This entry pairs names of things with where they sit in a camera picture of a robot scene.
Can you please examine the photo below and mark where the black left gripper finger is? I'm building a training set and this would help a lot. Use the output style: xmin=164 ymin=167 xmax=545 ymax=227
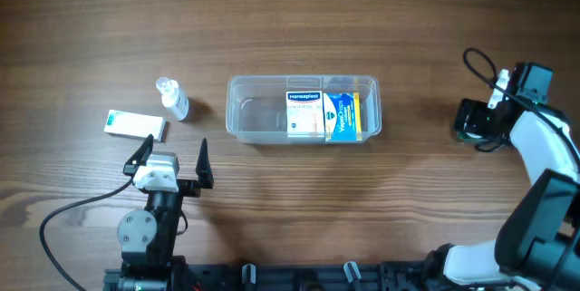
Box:
xmin=195 ymin=138 xmax=213 ymax=180
xmin=124 ymin=134 xmax=154 ymax=169

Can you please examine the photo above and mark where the white Hansaplast plaster box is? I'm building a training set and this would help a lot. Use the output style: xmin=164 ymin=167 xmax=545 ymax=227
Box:
xmin=286 ymin=91 xmax=324 ymax=139

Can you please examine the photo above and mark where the blue yellow VapoDrops packet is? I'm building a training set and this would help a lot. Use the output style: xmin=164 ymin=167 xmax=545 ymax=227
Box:
xmin=323 ymin=92 xmax=363 ymax=142

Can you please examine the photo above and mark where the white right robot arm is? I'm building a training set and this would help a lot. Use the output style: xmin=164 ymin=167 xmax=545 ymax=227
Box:
xmin=422 ymin=63 xmax=579 ymax=290

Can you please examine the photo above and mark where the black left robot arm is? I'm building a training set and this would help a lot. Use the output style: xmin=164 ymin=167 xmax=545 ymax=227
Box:
xmin=103 ymin=135 xmax=214 ymax=291

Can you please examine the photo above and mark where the clear plastic container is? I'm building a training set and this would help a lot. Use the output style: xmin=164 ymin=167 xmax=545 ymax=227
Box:
xmin=226 ymin=74 xmax=382 ymax=144

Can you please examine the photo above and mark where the white green medicine box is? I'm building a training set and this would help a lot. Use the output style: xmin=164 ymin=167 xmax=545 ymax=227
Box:
xmin=103 ymin=110 xmax=166 ymax=141

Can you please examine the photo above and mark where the white dropper bottle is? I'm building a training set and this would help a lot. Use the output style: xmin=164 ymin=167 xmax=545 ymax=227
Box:
xmin=156 ymin=77 xmax=189 ymax=121

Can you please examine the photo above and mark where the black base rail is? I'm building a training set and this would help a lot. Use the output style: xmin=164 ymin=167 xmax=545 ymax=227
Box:
xmin=103 ymin=262 xmax=456 ymax=291

